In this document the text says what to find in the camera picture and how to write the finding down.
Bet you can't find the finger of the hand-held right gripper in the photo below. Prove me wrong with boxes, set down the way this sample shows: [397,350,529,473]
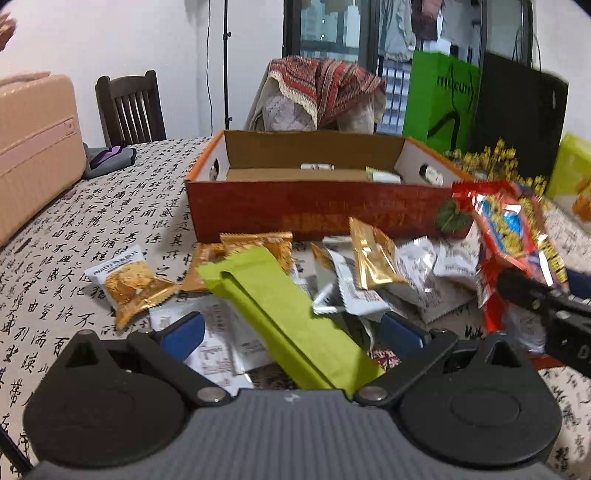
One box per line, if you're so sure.
[496,269,591,370]
[566,268,591,297]

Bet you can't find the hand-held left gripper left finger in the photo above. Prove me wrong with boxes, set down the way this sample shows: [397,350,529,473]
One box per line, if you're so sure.
[48,311,232,409]

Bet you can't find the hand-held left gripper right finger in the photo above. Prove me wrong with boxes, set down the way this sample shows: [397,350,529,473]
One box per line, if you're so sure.
[353,313,539,409]

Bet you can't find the red snack bag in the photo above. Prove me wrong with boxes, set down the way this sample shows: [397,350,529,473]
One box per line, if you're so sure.
[450,179,571,356]

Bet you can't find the white-labelled gold snack packet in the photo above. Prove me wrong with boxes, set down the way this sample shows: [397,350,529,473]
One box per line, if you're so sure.
[83,244,179,329]

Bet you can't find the gold foil snack packet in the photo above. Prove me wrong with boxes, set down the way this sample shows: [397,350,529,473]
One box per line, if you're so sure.
[348,217,409,291]

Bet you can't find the red cardboard box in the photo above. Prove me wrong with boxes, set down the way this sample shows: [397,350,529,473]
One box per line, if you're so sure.
[185,129,476,243]

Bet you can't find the pile of snack packets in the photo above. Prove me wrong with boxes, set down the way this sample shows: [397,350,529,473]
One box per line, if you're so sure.
[148,235,483,393]

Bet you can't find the orange snack packet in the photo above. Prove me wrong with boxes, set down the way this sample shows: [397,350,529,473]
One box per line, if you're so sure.
[178,242,227,296]
[219,231,296,278]

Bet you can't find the yellow green bag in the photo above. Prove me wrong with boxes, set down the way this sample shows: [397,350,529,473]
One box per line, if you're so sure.
[547,134,591,200]

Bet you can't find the yellow flower branch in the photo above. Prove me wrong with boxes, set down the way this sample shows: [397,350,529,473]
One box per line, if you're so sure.
[444,137,549,197]

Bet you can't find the green white snack packet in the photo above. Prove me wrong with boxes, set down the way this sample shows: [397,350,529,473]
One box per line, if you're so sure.
[366,166,402,184]

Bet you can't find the black paper bag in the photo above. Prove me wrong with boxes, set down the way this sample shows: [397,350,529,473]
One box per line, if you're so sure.
[468,52,570,183]

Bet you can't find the grey purple cloth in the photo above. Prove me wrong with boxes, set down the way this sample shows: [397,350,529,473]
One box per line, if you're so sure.
[83,143,138,181]

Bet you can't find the green paper bag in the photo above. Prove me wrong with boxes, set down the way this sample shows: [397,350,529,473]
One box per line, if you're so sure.
[402,50,482,155]

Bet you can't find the dark wooden chair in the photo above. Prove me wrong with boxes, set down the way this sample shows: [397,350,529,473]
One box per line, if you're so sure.
[95,70,167,148]

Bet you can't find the pink suitcase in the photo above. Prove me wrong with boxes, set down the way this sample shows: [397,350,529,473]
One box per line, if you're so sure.
[0,71,88,247]

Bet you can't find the red patterned cloth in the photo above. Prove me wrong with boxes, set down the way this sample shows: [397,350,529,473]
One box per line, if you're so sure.
[269,55,387,130]

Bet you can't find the studio light on stand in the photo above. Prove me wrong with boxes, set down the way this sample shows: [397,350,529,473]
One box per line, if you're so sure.
[222,0,232,132]

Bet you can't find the light blue hanging garment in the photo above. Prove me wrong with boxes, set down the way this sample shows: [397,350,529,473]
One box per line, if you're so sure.
[379,0,419,62]

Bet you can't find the pink hanging jacket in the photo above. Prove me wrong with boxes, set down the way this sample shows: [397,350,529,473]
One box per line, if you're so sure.
[412,0,445,38]

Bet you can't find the black light cable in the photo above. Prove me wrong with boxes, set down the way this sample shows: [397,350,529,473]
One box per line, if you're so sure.
[202,0,212,136]

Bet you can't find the black sliding door frame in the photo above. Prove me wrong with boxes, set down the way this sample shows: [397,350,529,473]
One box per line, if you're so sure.
[283,0,539,136]

